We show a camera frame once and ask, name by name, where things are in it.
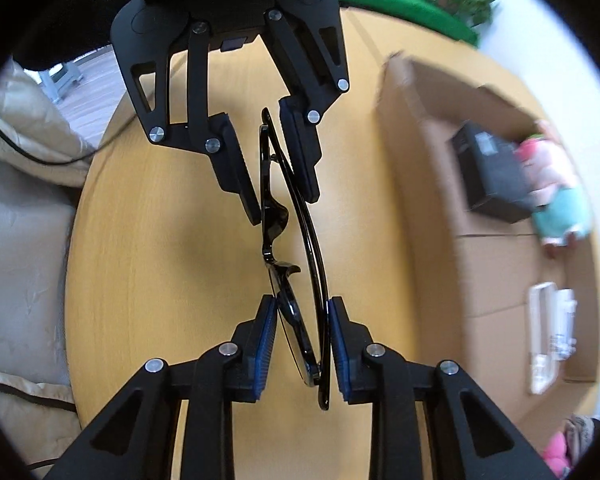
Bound black sunglasses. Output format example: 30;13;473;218
259;108;332;411

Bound green covered table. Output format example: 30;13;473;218
339;0;479;47

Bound beige folded cloth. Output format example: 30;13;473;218
564;414;600;467

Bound brown cardboard box tray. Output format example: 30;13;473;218
377;53;600;430

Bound beige fabric seat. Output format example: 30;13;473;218
0;61;94;479

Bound black rectangular box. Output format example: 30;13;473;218
450;122;533;224

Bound pink and teal plush toy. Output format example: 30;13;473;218
516;119;593;259

